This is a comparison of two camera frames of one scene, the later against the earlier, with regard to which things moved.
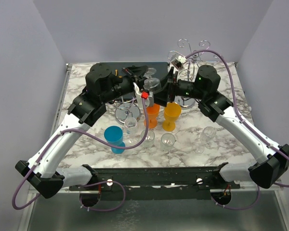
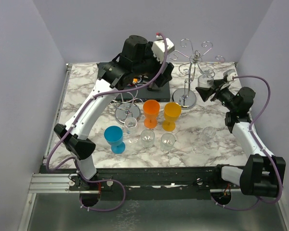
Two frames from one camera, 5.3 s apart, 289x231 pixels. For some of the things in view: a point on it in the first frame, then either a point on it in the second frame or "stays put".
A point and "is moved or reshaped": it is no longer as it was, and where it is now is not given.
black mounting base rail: [158, 183] stays put
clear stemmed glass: [131, 133] stays put
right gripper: [162, 96] to [206, 93]
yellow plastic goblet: [172, 110] stays put
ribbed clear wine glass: [152, 84] is moved or reshaped
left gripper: [137, 72] to [165, 76]
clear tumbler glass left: [149, 141] stays put
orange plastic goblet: [153, 113] stays put
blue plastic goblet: [114, 135] stays put
